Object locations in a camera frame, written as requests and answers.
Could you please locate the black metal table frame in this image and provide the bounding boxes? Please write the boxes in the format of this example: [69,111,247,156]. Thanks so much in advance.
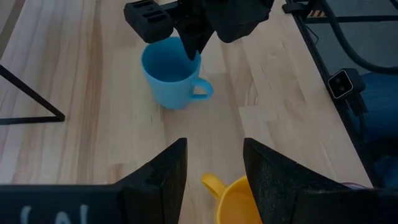
[284,0,383,187]

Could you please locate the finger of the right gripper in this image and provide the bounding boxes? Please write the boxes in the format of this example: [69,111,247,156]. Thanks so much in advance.
[179,30,215,61]
[205,0,274,44]

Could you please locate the small table-level camera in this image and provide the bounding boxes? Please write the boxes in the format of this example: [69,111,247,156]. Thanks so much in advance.
[326,68,367,100]

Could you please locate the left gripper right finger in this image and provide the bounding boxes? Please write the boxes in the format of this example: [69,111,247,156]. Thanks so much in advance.
[243,138,377,224]

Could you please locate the wooden shelf black metal legs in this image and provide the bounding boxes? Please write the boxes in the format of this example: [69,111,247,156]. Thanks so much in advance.
[0,63,66,126]

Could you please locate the plain light blue mug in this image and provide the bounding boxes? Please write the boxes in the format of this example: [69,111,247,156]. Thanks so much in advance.
[141,36,215,110]

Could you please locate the plain yellow mug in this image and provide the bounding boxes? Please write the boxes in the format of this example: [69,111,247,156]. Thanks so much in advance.
[200,173,264,224]

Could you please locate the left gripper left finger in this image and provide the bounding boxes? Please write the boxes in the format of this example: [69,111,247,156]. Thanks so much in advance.
[115,138,188,224]

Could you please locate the black hazard striped mat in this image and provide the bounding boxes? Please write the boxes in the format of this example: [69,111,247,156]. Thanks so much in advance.
[306,9,398,23]

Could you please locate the thick black cable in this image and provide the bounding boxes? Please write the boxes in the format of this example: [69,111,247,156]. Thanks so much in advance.
[320,0,398,75]

